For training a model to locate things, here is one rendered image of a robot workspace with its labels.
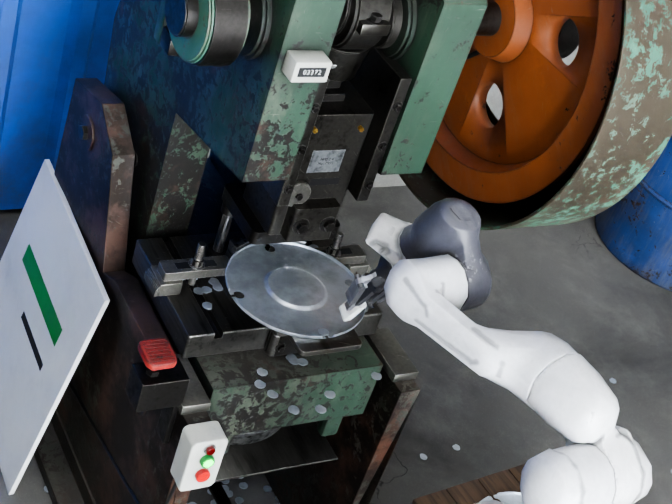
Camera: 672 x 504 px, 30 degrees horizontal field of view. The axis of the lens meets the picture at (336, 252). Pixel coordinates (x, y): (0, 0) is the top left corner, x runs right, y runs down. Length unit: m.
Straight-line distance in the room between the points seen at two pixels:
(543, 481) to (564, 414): 0.11
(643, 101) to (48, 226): 1.40
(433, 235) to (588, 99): 0.42
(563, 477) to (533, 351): 0.20
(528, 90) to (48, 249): 1.16
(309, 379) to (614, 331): 1.83
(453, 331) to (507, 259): 2.36
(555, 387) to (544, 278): 2.42
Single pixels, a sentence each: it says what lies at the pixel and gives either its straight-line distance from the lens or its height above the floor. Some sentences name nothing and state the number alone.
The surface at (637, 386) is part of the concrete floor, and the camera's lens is 4.02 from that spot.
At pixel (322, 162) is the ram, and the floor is 1.06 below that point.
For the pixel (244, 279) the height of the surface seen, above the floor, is 0.78.
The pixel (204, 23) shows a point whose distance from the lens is 2.10.
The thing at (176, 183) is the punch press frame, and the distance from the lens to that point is 2.61.
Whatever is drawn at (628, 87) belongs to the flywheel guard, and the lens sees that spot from 2.19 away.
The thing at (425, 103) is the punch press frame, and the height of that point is 1.22.
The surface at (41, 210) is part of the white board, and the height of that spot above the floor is 0.50.
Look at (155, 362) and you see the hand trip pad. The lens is 2.28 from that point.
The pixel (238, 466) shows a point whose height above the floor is 0.31.
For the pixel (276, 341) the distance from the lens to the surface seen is 2.51.
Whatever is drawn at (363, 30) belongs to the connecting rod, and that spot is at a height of 1.36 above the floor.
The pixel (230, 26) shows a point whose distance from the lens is 2.09.
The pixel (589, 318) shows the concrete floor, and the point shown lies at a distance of 4.19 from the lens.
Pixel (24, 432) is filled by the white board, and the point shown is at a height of 0.15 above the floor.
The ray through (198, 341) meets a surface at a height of 0.69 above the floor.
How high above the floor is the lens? 2.30
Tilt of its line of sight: 35 degrees down
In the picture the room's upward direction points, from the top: 20 degrees clockwise
